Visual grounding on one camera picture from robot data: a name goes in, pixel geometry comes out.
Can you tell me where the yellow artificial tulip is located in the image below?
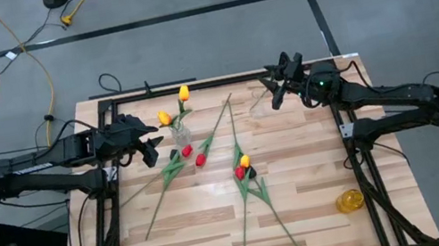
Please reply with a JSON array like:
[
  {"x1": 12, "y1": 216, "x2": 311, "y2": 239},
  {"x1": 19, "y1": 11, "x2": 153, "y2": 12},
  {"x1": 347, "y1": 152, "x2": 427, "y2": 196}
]
[
  {"x1": 156, "y1": 107, "x2": 182, "y2": 137},
  {"x1": 170, "y1": 83, "x2": 198, "y2": 134},
  {"x1": 225, "y1": 153, "x2": 268, "y2": 246}
]

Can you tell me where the round ribbed clear glass vase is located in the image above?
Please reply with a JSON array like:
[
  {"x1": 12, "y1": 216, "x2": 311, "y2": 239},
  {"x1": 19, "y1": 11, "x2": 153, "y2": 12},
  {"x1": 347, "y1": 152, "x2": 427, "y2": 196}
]
[{"x1": 168, "y1": 119, "x2": 195, "y2": 150}]

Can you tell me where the long yellow floor cable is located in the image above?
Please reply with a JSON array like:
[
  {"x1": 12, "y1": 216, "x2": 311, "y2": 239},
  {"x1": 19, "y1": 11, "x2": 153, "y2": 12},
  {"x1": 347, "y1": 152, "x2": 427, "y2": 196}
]
[{"x1": 0, "y1": 0, "x2": 66, "y2": 156}]

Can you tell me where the amber yellow glass vase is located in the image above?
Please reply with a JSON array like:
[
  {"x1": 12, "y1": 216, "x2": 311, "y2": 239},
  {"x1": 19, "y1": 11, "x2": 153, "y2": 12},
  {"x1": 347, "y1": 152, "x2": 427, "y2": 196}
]
[{"x1": 333, "y1": 186, "x2": 367, "y2": 216}]

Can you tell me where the yellow cable with plug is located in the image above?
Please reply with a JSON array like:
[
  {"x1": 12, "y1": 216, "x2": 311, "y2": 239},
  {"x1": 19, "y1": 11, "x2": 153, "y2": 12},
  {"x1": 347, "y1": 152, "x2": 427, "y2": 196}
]
[{"x1": 56, "y1": 0, "x2": 105, "y2": 28}]

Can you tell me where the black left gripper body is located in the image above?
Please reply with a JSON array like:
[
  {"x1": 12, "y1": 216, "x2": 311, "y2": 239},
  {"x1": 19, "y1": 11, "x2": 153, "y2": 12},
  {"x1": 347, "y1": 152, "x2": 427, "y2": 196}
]
[{"x1": 104, "y1": 109, "x2": 161, "y2": 175}]

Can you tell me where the tall slim clear glass vase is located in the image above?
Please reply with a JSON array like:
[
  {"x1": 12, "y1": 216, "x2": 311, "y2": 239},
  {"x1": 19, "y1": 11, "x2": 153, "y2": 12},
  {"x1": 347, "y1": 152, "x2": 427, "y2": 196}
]
[{"x1": 245, "y1": 86, "x2": 271, "y2": 119}]

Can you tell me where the large black frame clamp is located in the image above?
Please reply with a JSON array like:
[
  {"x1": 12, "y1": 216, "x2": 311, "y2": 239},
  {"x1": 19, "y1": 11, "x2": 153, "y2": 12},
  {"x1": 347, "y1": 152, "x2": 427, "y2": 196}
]
[{"x1": 276, "y1": 50, "x2": 293, "y2": 67}]

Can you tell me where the black artificial tulip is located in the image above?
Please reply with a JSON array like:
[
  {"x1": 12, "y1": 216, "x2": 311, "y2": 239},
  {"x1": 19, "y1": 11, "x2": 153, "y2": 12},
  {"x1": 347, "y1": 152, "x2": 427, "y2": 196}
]
[
  {"x1": 244, "y1": 86, "x2": 275, "y2": 113},
  {"x1": 130, "y1": 147, "x2": 198, "y2": 241},
  {"x1": 241, "y1": 159, "x2": 303, "y2": 246}
]

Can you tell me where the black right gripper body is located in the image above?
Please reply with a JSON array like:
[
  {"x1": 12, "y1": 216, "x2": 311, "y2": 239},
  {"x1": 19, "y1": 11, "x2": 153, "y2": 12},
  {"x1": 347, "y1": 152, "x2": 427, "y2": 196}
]
[{"x1": 263, "y1": 50, "x2": 317, "y2": 111}]

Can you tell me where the black cable loop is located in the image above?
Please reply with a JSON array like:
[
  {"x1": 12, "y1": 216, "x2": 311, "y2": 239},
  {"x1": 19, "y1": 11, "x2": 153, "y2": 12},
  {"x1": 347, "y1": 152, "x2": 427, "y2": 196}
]
[{"x1": 96, "y1": 70, "x2": 124, "y2": 98}]

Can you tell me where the black aluminium table frame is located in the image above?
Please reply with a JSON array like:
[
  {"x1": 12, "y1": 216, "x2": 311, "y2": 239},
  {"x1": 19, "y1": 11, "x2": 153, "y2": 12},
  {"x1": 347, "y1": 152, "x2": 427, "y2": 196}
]
[{"x1": 31, "y1": 43, "x2": 439, "y2": 246}]

